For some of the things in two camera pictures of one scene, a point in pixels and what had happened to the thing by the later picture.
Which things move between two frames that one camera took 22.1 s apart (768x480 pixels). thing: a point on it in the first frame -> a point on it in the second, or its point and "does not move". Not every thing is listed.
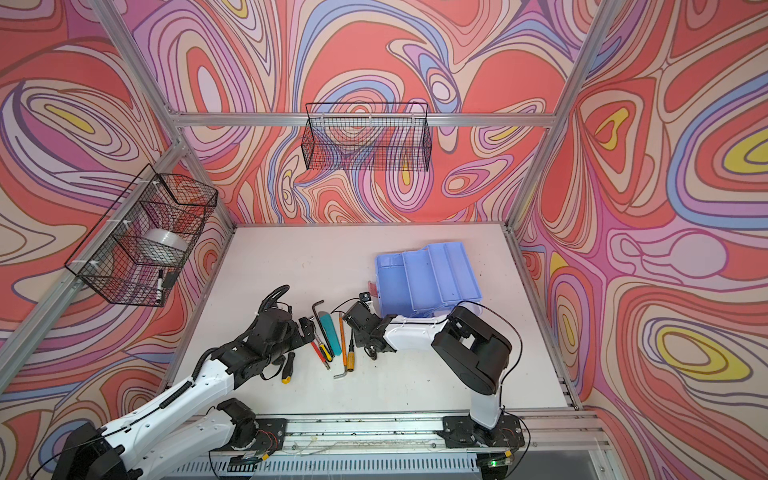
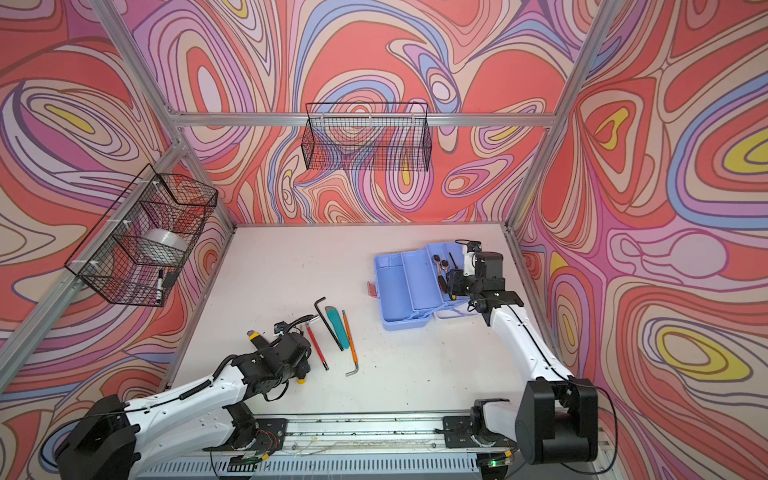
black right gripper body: x=361 y=340 -> x=464 y=285
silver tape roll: x=167 y=237 does not move
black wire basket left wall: x=141 y=259 does not move
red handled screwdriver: x=323 y=360 does not move
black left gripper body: x=291 y=338 -> x=301 y=369
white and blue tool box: x=427 y=282 does not move
